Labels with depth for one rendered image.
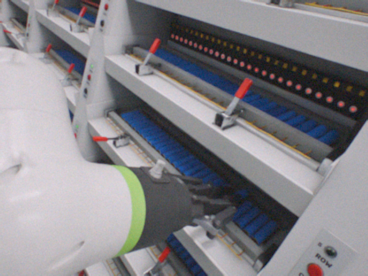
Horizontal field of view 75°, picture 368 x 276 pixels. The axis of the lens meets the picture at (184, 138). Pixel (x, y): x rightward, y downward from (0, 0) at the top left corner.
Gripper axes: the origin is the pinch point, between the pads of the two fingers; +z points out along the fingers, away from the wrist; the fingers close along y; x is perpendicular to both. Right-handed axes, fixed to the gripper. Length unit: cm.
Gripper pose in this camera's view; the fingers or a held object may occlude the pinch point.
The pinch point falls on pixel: (225, 197)
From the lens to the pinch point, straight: 48.5
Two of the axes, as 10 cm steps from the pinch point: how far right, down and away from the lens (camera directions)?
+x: -4.8, 8.6, 1.9
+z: 5.8, 1.5, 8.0
